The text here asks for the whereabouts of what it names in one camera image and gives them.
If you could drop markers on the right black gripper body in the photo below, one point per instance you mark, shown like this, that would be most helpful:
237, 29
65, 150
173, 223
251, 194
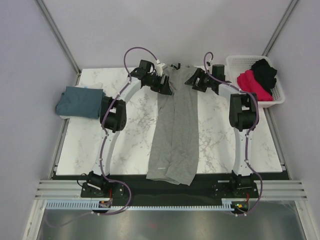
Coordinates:
205, 80

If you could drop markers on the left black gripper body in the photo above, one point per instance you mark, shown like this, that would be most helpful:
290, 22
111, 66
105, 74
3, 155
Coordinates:
154, 83

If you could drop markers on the grey t shirt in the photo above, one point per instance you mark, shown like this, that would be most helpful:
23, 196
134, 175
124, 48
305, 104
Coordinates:
174, 153

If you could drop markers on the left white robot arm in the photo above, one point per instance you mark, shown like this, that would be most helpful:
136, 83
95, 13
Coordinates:
113, 119

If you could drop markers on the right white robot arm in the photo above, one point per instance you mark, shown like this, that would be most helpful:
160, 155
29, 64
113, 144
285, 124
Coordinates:
243, 117

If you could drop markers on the red t shirt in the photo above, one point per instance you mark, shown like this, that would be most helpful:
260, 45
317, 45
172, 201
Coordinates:
247, 82

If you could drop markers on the black t shirt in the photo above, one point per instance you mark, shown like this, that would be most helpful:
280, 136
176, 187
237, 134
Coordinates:
264, 74

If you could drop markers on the folded blue t shirt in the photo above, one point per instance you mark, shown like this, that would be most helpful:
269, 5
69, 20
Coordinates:
80, 102

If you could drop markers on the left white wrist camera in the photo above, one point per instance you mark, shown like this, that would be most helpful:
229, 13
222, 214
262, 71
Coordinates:
159, 68

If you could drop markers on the right corner aluminium post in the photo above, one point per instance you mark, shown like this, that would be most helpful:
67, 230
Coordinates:
280, 26

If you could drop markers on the corner aluminium post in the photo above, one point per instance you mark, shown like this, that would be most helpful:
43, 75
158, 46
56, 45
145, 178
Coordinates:
57, 34
280, 26

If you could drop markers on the left corner aluminium post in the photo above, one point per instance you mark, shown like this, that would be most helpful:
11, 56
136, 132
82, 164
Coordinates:
57, 34

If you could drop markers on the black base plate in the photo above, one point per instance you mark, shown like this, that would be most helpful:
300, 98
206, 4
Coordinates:
204, 189

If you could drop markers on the white slotted cable duct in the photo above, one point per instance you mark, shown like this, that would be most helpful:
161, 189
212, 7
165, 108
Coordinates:
100, 205

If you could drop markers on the aluminium frame rail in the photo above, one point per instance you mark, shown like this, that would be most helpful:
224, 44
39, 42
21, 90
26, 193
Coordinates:
291, 190

